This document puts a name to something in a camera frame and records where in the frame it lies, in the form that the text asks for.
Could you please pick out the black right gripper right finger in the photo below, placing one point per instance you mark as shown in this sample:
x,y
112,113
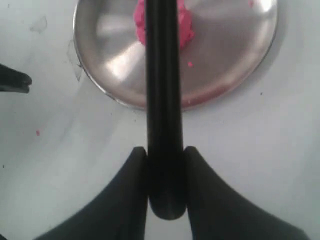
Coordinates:
x,y
217,212

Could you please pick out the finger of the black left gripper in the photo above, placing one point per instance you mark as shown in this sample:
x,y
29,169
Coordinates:
x,y
14,81

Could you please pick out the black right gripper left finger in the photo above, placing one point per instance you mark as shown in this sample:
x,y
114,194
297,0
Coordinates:
x,y
117,213

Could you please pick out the pink clay lump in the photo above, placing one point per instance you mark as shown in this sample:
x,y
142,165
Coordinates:
x,y
184,17

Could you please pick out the black knife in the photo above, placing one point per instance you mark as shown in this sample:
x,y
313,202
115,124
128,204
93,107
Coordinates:
x,y
164,117

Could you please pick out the round steel plate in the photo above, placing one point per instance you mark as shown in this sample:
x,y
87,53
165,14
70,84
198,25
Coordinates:
x,y
232,37

